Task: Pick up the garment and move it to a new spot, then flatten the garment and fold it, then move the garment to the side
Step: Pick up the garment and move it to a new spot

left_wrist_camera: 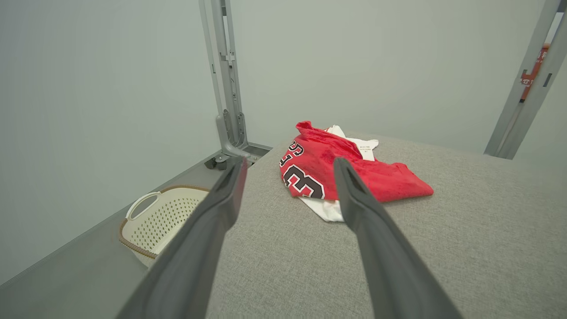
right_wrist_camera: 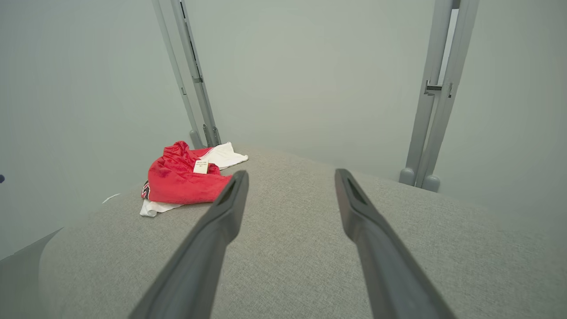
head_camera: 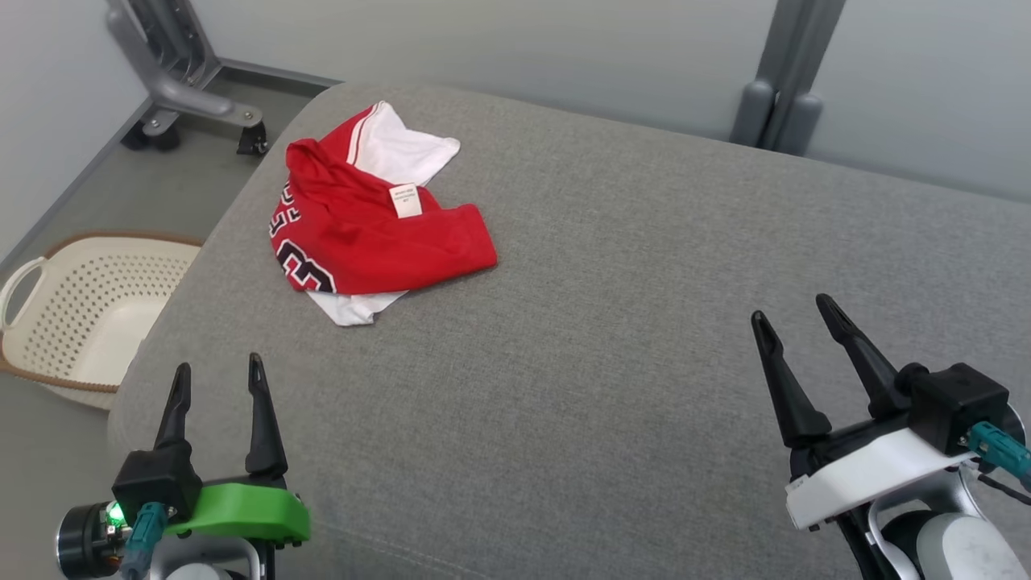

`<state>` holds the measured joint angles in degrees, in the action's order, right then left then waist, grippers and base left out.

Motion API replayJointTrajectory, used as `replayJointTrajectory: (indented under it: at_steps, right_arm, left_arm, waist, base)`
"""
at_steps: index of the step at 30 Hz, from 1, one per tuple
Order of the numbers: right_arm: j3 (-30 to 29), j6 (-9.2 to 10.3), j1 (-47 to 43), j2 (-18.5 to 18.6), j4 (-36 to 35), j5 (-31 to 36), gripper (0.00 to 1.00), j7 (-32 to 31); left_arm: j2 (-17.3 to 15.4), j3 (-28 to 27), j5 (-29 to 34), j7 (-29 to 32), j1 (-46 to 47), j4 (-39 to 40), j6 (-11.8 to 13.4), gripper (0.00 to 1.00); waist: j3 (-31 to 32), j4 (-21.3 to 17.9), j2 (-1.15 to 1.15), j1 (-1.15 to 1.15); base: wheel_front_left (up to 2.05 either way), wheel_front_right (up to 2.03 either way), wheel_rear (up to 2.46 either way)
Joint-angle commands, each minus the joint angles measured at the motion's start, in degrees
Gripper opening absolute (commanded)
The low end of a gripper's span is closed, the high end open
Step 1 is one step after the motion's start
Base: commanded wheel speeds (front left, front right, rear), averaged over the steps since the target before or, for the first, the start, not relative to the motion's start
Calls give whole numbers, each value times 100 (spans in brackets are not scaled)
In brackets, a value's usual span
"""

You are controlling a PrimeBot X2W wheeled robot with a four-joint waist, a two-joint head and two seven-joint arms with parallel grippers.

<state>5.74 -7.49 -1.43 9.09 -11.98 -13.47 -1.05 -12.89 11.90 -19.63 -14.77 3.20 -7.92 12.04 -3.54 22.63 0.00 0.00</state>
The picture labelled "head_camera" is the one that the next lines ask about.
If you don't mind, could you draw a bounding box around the grey partition post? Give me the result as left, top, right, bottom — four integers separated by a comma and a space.
729, 0, 847, 156

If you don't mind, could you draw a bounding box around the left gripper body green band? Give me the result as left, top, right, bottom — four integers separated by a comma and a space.
55, 482, 311, 580

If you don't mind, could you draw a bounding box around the right teal connector black cable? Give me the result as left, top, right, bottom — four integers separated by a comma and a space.
965, 421, 1031, 508

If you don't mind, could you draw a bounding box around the grey wheeled metal stand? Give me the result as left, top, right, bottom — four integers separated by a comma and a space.
105, 0, 271, 156

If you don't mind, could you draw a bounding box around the teal connector black cable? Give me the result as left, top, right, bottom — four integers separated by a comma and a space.
965, 421, 1031, 508
119, 501, 170, 580

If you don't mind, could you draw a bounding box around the left teal connector black cable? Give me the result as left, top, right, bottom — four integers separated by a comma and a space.
119, 501, 170, 580

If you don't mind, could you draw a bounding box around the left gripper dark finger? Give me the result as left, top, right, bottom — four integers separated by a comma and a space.
245, 353, 289, 478
153, 362, 194, 452

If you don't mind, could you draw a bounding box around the red white basketball jersey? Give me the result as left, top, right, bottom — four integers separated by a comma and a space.
268, 101, 499, 327

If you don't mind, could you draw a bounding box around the cream perforated laundry basket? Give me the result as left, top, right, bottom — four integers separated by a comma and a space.
0, 232, 202, 412

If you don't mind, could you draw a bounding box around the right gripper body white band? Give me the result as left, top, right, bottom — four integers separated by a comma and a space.
785, 415, 979, 580

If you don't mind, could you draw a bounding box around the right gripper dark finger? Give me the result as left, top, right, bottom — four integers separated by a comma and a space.
815, 293, 911, 420
751, 310, 832, 450

